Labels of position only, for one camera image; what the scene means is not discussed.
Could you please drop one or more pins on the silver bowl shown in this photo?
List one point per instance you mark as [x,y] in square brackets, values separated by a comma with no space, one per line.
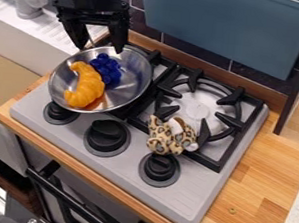
[128,81]

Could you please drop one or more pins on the toy stove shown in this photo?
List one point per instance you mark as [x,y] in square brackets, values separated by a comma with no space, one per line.
[122,141]

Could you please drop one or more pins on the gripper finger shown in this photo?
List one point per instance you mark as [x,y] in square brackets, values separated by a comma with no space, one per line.
[118,35]
[75,32]

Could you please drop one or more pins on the blue range hood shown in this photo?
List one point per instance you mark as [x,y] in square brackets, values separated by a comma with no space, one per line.
[237,25]

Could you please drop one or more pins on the orange toy croissant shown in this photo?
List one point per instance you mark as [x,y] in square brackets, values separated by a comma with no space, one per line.
[85,86]

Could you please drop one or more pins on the toy sink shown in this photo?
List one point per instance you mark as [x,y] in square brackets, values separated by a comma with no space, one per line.
[2,78]

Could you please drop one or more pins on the leopard print plush toy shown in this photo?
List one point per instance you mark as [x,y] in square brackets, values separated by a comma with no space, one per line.
[170,136]

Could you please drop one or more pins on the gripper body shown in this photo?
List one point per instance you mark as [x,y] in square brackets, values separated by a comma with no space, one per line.
[90,9]

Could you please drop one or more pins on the blue toy grapes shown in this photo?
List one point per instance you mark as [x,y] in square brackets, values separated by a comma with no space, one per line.
[106,67]

